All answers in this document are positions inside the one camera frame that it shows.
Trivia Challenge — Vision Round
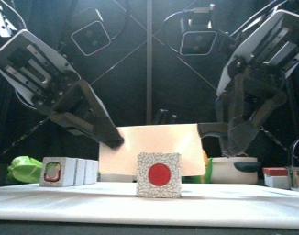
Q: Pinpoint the plain white toy cube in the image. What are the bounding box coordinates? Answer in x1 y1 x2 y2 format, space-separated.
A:
73 157 88 186
84 159 100 185
38 156 78 187

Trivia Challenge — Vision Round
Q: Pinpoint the small red white box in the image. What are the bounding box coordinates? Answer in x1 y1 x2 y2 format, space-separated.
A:
261 166 291 189

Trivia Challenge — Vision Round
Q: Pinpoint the yellow green toy fruit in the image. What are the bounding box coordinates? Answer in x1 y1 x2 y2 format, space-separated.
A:
201 150 215 184

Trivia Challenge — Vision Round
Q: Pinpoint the white cutting board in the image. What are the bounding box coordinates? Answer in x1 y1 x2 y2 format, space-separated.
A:
0 181 299 230

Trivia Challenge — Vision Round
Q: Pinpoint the speckled white toy cube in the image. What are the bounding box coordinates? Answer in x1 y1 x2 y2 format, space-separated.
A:
134 151 184 199

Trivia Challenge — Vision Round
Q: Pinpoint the thin white diagonal cord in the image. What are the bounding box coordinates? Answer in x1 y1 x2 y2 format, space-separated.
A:
113 0 217 84
89 30 165 85

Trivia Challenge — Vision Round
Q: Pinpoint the white toy pot black handle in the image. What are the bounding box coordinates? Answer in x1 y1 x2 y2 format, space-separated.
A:
209 156 263 185

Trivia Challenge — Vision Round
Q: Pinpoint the grey metal frame pole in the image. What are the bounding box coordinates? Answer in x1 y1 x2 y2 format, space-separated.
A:
145 0 153 125

